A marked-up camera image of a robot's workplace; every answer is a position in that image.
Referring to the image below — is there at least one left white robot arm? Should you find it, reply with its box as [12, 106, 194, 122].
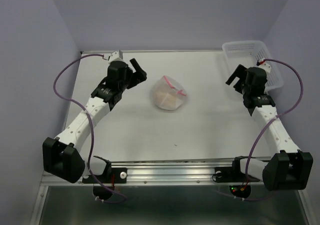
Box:
[42, 53, 147, 183]

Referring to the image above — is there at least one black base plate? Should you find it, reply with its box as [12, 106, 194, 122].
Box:
[211, 166, 248, 183]
[95, 167, 128, 184]

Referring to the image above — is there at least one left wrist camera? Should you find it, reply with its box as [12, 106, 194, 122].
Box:
[102, 50, 124, 64]

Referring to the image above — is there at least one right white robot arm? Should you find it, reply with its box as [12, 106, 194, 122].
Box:
[226, 59, 313, 191]

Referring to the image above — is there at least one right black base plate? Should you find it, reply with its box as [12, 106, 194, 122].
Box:
[211, 166, 248, 183]

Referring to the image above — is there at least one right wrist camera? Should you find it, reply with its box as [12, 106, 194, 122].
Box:
[256, 59, 272, 75]

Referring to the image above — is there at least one beige bra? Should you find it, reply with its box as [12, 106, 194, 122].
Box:
[152, 91, 179, 111]

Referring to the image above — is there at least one white plastic basket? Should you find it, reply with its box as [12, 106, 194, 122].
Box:
[222, 40, 284, 92]

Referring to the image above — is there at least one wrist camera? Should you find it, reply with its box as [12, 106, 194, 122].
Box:
[256, 59, 272, 75]
[102, 50, 124, 64]

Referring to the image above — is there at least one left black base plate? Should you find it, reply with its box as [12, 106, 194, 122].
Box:
[95, 167, 128, 184]

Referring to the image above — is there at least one aluminium frame rail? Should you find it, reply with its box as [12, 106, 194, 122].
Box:
[29, 50, 313, 225]

